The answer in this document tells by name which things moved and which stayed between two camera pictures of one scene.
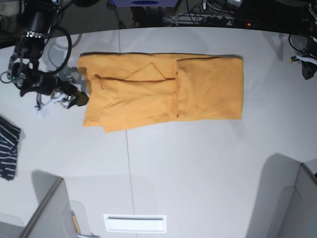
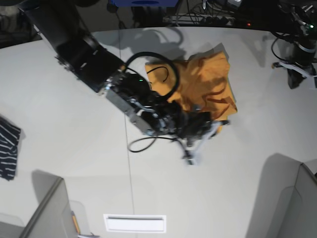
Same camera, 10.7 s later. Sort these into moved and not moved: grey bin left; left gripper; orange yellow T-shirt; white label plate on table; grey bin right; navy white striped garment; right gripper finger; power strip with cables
Moved: left gripper; right gripper finger; orange yellow T-shirt
Not moved: grey bin right; grey bin left; power strip with cables; white label plate on table; navy white striped garment
